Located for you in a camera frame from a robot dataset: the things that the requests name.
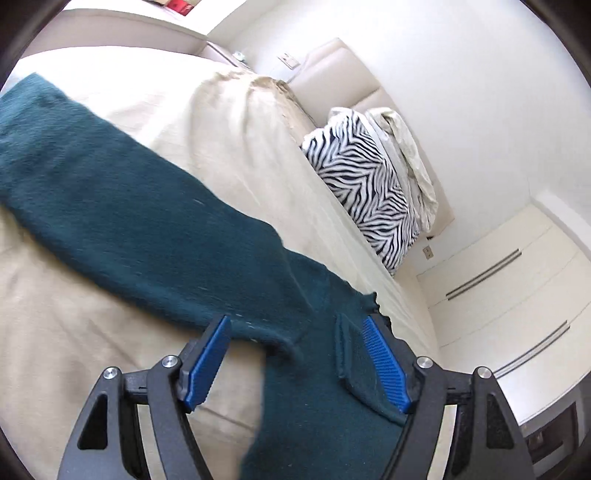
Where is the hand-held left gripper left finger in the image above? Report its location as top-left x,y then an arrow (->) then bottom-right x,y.
56,315 -> 232,480

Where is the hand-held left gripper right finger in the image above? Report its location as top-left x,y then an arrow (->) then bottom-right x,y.
362,311 -> 536,480

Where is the dark teal towel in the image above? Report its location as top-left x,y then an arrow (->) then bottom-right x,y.
0,73 -> 411,480

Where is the white wardrobe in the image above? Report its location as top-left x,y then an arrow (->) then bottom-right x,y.
416,191 -> 591,425

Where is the zebra print pillow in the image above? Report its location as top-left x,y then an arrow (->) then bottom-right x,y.
300,110 -> 422,277

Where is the white crumpled pillow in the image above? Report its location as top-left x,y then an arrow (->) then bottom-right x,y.
365,107 -> 438,232

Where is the beige bed blanket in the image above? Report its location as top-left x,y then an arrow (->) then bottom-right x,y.
0,46 -> 453,480

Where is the beige padded headboard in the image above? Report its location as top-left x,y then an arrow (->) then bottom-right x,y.
291,38 -> 455,241

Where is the beige nightstand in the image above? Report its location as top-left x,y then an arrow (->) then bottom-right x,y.
203,41 -> 252,70

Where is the long dark wardrobe handle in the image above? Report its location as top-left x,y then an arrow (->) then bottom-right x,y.
445,249 -> 522,301
494,320 -> 571,377

